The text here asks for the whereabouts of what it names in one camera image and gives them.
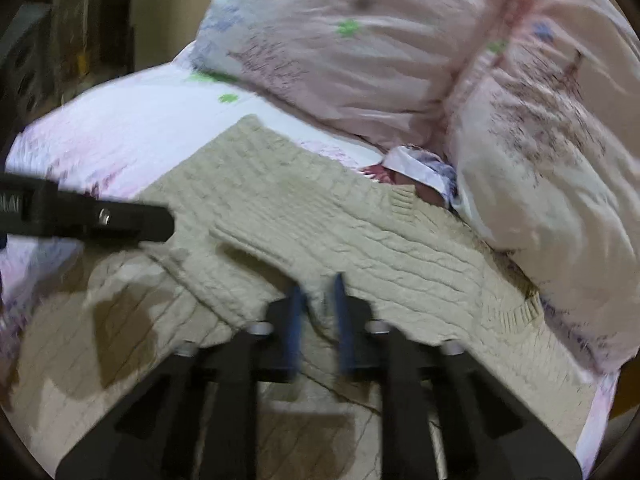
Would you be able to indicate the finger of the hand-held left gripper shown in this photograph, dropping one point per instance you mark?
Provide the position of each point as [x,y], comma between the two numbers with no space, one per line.
[125,222]

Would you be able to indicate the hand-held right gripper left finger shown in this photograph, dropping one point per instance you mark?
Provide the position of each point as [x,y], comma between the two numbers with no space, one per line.
[296,330]

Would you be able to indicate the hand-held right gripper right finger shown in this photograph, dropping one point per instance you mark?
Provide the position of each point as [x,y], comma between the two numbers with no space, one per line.
[341,330]

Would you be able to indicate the white floral bed sheet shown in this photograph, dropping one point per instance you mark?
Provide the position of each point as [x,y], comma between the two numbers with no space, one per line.
[125,130]

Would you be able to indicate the small white printed cloth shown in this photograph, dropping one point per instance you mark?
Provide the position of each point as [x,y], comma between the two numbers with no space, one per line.
[425,170]

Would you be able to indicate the dark furniture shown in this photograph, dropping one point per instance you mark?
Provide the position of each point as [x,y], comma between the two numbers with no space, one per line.
[55,30]

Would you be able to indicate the pink printed pillow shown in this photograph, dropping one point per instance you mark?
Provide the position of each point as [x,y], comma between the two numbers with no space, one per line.
[545,160]
[340,45]

